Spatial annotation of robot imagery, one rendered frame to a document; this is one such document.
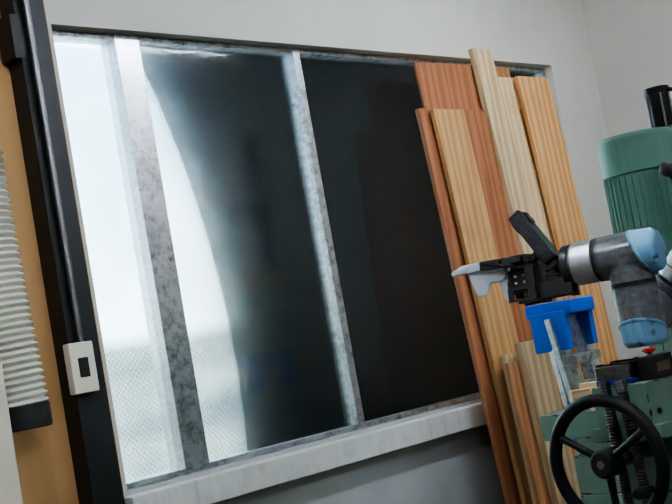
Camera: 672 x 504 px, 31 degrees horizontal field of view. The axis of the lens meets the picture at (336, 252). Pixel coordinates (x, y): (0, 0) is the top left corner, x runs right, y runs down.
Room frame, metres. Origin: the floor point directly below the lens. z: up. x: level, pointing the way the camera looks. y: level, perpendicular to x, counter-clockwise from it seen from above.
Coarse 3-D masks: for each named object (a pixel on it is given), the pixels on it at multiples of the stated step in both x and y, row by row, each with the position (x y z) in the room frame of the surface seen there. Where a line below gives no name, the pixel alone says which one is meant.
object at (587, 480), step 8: (576, 456) 2.84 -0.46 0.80; (584, 456) 2.83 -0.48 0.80; (576, 464) 2.84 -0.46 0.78; (584, 464) 2.83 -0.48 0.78; (632, 464) 2.73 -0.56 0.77; (648, 464) 2.70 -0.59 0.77; (576, 472) 2.85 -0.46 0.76; (584, 472) 2.83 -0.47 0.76; (592, 472) 2.81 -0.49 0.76; (632, 472) 2.74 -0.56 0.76; (648, 472) 2.71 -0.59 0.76; (584, 480) 2.83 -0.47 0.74; (592, 480) 2.82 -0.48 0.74; (600, 480) 2.80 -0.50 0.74; (616, 480) 2.77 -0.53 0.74; (632, 480) 2.74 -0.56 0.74; (584, 488) 2.84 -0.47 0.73; (592, 488) 2.82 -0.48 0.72; (600, 488) 2.80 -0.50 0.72; (608, 488) 2.79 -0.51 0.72; (632, 488) 2.74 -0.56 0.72
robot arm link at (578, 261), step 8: (584, 240) 2.07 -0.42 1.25; (568, 248) 2.07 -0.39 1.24; (576, 248) 2.06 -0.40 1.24; (584, 248) 2.05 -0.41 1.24; (568, 256) 2.06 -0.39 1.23; (576, 256) 2.05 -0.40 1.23; (584, 256) 2.04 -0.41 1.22; (568, 264) 2.06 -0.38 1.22; (576, 264) 2.05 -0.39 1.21; (584, 264) 2.04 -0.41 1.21; (576, 272) 2.06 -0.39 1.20; (584, 272) 2.05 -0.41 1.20; (592, 272) 2.04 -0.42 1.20; (576, 280) 2.07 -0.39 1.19; (584, 280) 2.06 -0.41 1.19; (592, 280) 2.06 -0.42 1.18
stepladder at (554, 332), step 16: (544, 304) 3.74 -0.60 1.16; (560, 304) 3.70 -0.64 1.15; (576, 304) 3.72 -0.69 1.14; (592, 304) 3.79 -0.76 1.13; (544, 320) 3.72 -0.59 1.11; (560, 320) 3.69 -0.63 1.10; (576, 320) 3.81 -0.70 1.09; (592, 320) 3.82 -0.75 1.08; (544, 336) 3.74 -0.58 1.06; (560, 336) 3.70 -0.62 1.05; (576, 336) 3.84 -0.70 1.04; (592, 336) 3.81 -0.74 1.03; (544, 352) 3.75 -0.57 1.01; (560, 352) 3.70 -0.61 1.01; (576, 352) 3.84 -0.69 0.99; (592, 352) 3.77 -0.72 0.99; (560, 368) 3.70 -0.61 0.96; (576, 368) 3.73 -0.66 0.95; (592, 368) 3.80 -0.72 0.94; (560, 384) 3.72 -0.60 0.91; (576, 384) 3.71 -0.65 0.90
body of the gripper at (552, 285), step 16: (512, 256) 2.12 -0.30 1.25; (528, 256) 2.11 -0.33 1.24; (560, 256) 2.07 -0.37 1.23; (512, 272) 2.13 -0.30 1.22; (528, 272) 2.10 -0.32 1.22; (544, 272) 2.11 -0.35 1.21; (560, 272) 2.09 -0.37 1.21; (512, 288) 2.13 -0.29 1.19; (528, 288) 2.10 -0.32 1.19; (544, 288) 2.10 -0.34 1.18; (560, 288) 2.09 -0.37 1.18; (576, 288) 2.10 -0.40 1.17; (528, 304) 2.17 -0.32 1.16
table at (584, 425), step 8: (544, 416) 2.89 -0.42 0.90; (552, 416) 2.87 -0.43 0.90; (576, 416) 2.82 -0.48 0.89; (584, 416) 2.81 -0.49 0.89; (592, 416) 2.79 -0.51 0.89; (544, 424) 2.89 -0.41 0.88; (552, 424) 2.88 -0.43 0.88; (576, 424) 2.83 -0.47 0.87; (584, 424) 2.81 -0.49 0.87; (592, 424) 2.80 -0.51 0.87; (656, 424) 2.57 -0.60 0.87; (664, 424) 2.56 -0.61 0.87; (544, 432) 2.90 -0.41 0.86; (568, 432) 2.85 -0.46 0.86; (576, 432) 2.83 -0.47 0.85; (584, 432) 2.81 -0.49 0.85; (592, 432) 2.68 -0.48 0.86; (600, 432) 2.67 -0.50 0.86; (608, 432) 2.65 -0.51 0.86; (624, 432) 2.62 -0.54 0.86; (664, 432) 2.56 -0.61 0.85; (544, 440) 2.90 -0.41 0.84; (600, 440) 2.67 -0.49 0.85; (608, 440) 2.65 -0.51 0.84; (624, 440) 2.63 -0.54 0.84
